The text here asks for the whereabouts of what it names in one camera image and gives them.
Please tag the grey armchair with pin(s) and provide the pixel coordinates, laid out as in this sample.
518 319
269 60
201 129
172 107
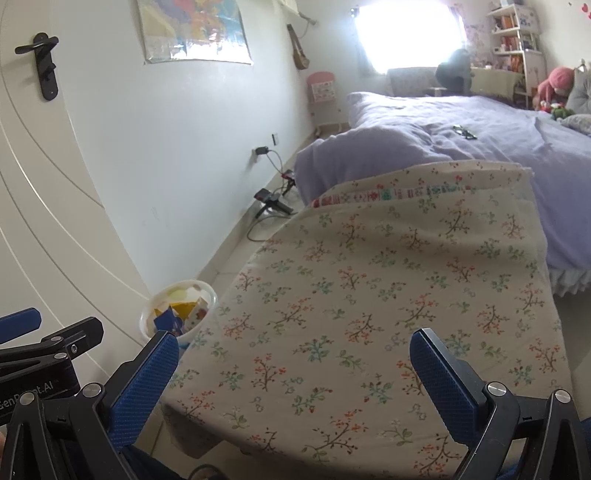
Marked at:
411 81

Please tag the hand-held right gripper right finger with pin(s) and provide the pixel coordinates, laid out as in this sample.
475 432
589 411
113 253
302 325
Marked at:
448 387

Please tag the patterned grey pillow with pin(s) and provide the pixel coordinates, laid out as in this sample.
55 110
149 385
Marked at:
578 124

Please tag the green toy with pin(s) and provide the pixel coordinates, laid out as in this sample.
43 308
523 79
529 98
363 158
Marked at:
561 113

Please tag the yellow drink carton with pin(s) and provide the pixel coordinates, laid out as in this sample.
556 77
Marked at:
184 308

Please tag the purple bed blanket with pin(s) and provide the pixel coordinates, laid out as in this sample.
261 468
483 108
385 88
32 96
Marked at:
461 152

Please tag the pink plush toy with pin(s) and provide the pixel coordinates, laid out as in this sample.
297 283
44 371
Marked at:
556 83

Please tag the dark chair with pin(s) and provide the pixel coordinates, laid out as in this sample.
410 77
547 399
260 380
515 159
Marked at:
455 69

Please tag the brown hanging bag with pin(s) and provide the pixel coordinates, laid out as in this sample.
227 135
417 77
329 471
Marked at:
299 53

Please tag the black wall charger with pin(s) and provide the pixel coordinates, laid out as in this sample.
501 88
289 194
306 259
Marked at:
261 150

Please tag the dark blue pants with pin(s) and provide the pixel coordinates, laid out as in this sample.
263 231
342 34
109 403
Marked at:
150 467

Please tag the black eyeglasses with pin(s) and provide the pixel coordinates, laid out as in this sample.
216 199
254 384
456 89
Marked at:
465 132

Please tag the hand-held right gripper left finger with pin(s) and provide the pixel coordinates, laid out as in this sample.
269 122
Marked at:
143 387

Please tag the colourful wall map poster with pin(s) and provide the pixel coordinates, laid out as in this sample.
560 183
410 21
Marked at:
194 27

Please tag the white painted plastic basin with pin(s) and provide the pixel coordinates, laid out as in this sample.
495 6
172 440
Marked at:
147 318

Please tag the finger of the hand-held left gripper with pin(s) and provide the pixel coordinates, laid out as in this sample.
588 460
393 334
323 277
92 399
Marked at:
69 339
18 323

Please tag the bright window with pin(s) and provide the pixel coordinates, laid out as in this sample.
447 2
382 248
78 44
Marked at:
411 32

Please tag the blue printed wrapper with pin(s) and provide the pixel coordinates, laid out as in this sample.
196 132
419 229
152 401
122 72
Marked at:
168 323

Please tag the floral printed cloth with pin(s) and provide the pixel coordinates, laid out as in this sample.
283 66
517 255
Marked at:
346 300

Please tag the white door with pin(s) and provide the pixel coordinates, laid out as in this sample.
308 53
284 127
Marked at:
46 207

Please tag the pink white small cabinet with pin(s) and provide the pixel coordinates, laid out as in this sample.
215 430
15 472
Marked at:
322 92

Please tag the white bookshelf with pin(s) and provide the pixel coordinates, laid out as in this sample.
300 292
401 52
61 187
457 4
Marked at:
517 46

